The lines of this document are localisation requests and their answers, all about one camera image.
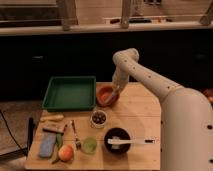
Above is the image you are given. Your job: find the grey towel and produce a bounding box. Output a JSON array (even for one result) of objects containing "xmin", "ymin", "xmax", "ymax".
[{"xmin": 105, "ymin": 90, "xmax": 118, "ymax": 104}]

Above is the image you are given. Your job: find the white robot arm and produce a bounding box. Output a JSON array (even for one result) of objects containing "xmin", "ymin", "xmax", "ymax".
[{"xmin": 112, "ymin": 48, "xmax": 213, "ymax": 171}]

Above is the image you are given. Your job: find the red bowl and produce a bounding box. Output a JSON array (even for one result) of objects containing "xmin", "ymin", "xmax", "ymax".
[{"xmin": 96, "ymin": 86, "xmax": 120, "ymax": 107}]

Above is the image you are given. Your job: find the dark brown bowl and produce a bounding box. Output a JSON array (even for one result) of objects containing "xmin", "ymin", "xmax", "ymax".
[{"xmin": 103, "ymin": 127, "xmax": 132, "ymax": 157}]

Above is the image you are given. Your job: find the white item in dark bowl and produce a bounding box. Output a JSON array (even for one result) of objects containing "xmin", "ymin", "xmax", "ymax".
[{"xmin": 111, "ymin": 136, "xmax": 120, "ymax": 150}]

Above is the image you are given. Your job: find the white cup of grapes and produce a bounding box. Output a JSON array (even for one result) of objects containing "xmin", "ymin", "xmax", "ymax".
[{"xmin": 90, "ymin": 110, "xmax": 107, "ymax": 129}]

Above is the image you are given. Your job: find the green plastic tray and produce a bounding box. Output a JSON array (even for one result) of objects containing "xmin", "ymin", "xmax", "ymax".
[{"xmin": 42, "ymin": 76, "xmax": 96, "ymax": 112}]

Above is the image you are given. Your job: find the metal fork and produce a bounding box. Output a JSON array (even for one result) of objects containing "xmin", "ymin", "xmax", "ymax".
[{"xmin": 71, "ymin": 120, "xmax": 81, "ymax": 150}]

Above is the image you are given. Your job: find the green plastic cup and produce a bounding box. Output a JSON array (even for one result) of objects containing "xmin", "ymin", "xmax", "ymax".
[{"xmin": 82, "ymin": 137, "xmax": 97, "ymax": 154}]

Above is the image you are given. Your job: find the brown wooden brush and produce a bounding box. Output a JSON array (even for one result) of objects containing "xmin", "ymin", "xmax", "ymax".
[{"xmin": 43, "ymin": 122, "xmax": 67, "ymax": 134}]

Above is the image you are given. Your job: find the green bean pod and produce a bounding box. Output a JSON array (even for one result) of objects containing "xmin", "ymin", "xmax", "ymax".
[{"xmin": 51, "ymin": 133, "xmax": 63, "ymax": 164}]

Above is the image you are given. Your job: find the orange peach fruit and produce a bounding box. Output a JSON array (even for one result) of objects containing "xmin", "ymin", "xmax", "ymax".
[{"xmin": 58, "ymin": 145, "xmax": 74, "ymax": 162}]

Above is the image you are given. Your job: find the blue sponge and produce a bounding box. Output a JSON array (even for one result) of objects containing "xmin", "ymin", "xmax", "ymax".
[{"xmin": 38, "ymin": 133, "xmax": 56, "ymax": 158}]

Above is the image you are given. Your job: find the white spatula black handle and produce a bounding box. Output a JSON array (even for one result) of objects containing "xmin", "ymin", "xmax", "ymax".
[{"xmin": 107, "ymin": 139, "xmax": 155, "ymax": 145}]

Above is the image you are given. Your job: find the black table edge handle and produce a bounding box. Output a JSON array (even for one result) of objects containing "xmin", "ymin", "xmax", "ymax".
[{"xmin": 27, "ymin": 117, "xmax": 35, "ymax": 152}]

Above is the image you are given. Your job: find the black cable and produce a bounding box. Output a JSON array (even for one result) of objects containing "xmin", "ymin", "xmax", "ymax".
[{"xmin": 0, "ymin": 109, "xmax": 28, "ymax": 157}]

